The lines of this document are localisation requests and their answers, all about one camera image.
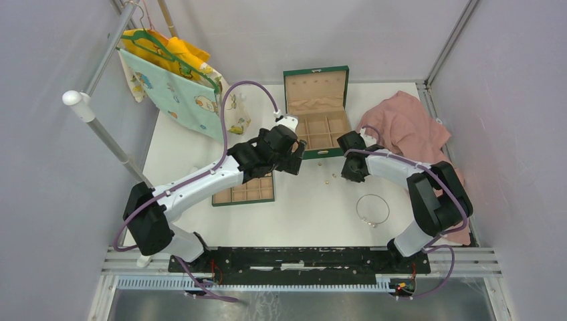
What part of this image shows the yellow garment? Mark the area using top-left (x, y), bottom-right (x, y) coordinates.
top-left (121, 28), bottom-right (212, 83)

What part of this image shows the silver bangle bracelet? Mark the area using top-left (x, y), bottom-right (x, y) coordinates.
top-left (356, 194), bottom-right (391, 229)

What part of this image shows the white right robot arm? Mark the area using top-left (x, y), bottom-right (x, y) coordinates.
top-left (337, 131), bottom-right (473, 273)

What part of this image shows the metal clothes rack pole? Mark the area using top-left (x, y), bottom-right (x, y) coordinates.
top-left (61, 1), bottom-right (149, 183)

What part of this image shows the aluminium frame rail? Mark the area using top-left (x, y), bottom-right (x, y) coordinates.
top-left (416, 0), bottom-right (481, 124)

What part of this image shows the pink crumpled garment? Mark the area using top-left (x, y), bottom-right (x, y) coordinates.
top-left (355, 90), bottom-right (472, 247)

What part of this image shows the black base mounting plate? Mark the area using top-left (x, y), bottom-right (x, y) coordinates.
top-left (188, 247), bottom-right (431, 286)

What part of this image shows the mint cartoon print garment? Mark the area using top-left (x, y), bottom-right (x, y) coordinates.
top-left (118, 49), bottom-right (223, 142)

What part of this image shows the green jewelry box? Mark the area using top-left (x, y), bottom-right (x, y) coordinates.
top-left (283, 66), bottom-right (351, 160)

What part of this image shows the white cartoon print garment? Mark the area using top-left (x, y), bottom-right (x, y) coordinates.
top-left (119, 62), bottom-right (252, 136)

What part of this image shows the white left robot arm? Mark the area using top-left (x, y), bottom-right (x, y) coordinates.
top-left (123, 125), bottom-right (307, 273)

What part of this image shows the green jewelry tray insert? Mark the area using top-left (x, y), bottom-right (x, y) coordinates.
top-left (211, 173), bottom-right (275, 207)

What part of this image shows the green clothes hanger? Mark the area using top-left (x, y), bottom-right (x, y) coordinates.
top-left (120, 29), bottom-right (221, 95)

